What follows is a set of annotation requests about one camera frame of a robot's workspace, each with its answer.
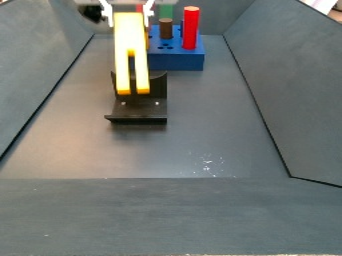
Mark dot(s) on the salmon red square peg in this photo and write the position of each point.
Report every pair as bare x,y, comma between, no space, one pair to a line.
140,8

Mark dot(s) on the blue peg board base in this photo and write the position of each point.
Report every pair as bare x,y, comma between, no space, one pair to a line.
169,56

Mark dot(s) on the yellow double-square forked block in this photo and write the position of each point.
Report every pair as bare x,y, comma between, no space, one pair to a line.
130,44

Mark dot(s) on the black curved holder bracket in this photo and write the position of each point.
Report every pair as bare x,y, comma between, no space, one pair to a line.
142,108

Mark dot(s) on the red hexagonal peg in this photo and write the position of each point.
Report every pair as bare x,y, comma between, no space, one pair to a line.
190,26

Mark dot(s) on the green cylinder peg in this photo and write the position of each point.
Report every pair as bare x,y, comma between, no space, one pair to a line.
166,11

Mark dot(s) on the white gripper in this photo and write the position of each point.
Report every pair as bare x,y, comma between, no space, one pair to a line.
108,11

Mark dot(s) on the brown cylinder peg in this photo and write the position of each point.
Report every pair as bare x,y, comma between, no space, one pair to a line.
166,28

